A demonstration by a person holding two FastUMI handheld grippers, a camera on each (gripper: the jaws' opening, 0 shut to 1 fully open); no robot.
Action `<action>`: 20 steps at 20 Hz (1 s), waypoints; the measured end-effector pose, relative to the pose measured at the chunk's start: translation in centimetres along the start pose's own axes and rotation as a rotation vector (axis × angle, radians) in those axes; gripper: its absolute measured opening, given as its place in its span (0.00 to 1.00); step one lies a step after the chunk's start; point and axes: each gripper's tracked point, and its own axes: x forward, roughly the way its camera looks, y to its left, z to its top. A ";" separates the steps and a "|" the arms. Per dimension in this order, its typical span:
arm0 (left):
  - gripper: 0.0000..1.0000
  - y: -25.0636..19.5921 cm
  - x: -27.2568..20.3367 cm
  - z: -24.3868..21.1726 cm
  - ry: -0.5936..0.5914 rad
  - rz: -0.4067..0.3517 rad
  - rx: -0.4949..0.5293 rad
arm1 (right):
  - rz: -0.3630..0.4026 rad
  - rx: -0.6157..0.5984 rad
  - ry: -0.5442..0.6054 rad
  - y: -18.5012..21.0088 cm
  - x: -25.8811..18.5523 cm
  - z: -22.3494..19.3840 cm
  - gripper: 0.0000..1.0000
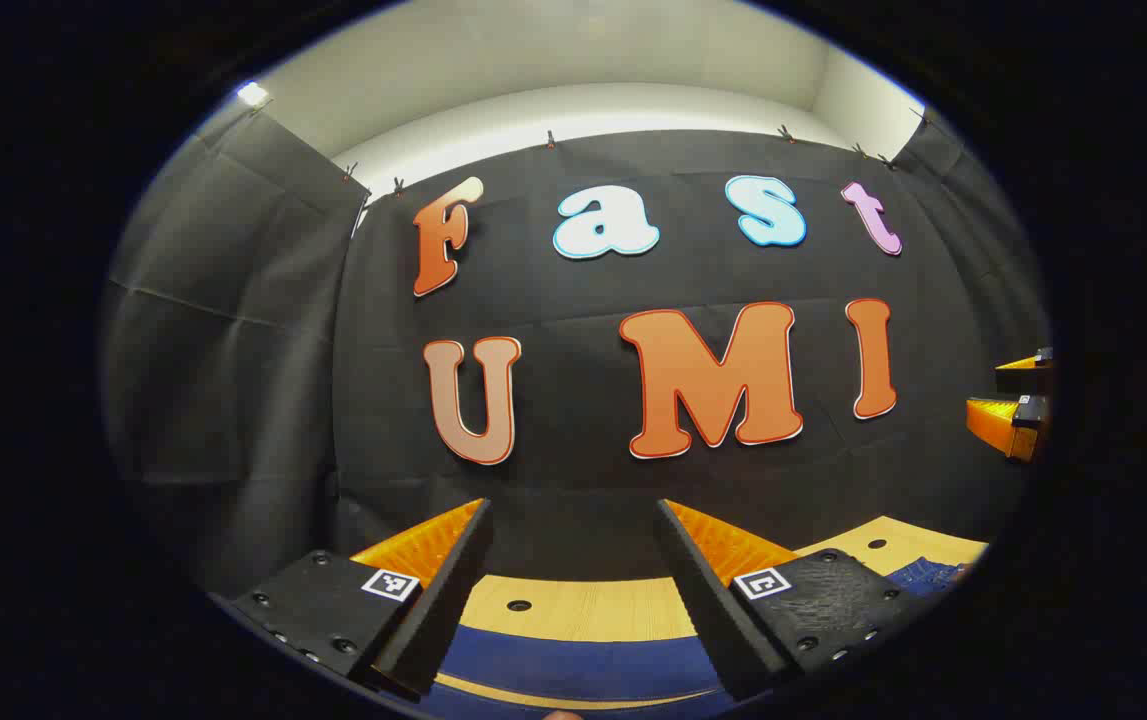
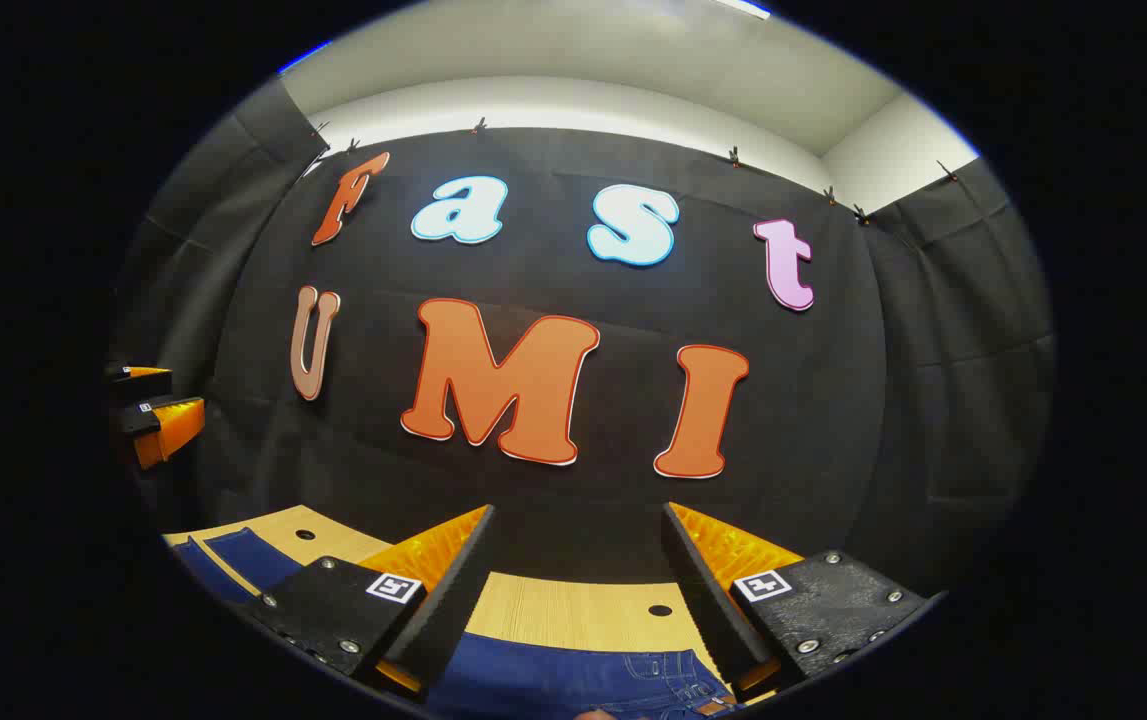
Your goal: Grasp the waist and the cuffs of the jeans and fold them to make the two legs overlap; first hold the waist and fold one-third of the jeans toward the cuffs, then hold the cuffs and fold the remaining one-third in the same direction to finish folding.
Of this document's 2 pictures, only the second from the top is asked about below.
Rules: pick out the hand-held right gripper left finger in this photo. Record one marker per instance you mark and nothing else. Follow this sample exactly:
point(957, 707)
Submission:
point(438, 615)

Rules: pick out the ceiling light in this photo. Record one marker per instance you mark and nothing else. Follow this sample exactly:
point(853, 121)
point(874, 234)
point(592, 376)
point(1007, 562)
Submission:
point(745, 8)

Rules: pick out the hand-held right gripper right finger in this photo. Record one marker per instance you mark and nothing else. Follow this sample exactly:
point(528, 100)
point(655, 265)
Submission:
point(713, 600)

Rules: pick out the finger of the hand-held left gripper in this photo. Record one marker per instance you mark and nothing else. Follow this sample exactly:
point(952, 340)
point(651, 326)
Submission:
point(148, 418)
point(138, 386)

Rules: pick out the blue denim jeans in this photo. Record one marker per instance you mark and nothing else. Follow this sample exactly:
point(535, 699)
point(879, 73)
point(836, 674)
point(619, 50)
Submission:
point(553, 682)

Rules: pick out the row of black spring clamps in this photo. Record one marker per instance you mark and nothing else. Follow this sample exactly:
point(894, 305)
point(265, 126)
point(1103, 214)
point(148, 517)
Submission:
point(733, 156)

